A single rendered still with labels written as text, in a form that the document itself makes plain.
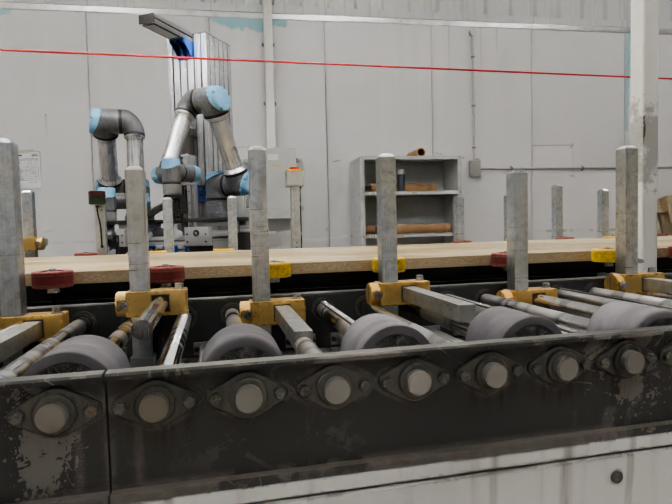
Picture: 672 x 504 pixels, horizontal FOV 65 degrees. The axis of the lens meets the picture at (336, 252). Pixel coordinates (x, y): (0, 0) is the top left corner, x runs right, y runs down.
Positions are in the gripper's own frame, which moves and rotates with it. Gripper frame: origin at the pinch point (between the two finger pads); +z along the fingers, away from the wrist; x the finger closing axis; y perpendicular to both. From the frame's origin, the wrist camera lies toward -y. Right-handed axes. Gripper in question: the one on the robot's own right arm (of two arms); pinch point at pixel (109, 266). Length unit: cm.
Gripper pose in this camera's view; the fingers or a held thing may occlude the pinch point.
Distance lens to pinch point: 259.6
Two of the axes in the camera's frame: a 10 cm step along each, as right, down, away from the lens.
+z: 0.3, 10.0, 0.5
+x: -9.7, 0.4, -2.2
